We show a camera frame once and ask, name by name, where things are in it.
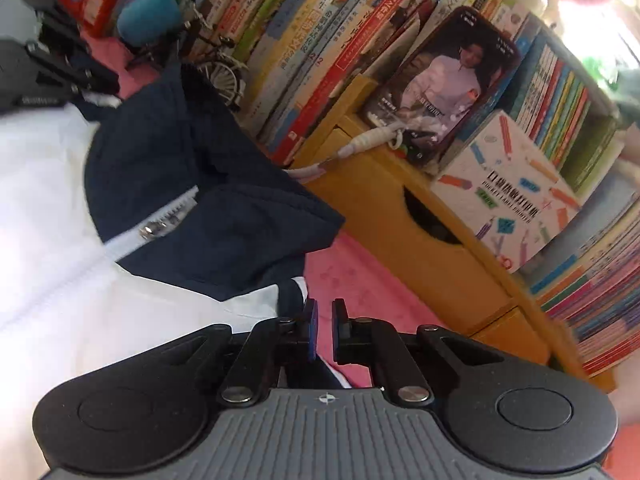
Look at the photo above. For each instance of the black smartphone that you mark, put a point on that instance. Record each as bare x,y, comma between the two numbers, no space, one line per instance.
445,80

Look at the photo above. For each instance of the white and navy jacket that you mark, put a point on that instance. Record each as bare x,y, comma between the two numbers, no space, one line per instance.
50,260

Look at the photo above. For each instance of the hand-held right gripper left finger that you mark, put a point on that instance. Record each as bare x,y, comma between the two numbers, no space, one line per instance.
311,330

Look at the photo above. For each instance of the row of green spined books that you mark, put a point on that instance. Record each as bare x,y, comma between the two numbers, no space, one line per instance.
565,95

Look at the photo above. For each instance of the wooden drawer organizer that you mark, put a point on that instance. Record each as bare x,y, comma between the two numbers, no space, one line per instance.
400,240

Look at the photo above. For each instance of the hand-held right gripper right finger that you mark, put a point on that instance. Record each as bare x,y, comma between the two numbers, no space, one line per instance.
340,335

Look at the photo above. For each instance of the miniature bicycle model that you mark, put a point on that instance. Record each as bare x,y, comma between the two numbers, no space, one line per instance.
227,82

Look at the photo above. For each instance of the pink rabbit print blanket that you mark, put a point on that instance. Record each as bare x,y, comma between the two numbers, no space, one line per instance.
360,280

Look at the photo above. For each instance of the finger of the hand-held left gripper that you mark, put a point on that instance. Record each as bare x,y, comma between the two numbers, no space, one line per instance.
85,77
62,32

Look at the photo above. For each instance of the white box with pencil print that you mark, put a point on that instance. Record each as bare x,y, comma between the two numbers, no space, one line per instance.
505,195

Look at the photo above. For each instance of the row of colourful picture books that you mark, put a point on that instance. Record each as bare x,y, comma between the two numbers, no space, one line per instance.
310,35

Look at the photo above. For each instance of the green plant toy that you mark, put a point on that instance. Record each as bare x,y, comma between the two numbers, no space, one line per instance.
600,67

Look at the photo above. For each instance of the blue plush ball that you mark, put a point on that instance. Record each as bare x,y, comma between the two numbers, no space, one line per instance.
147,17

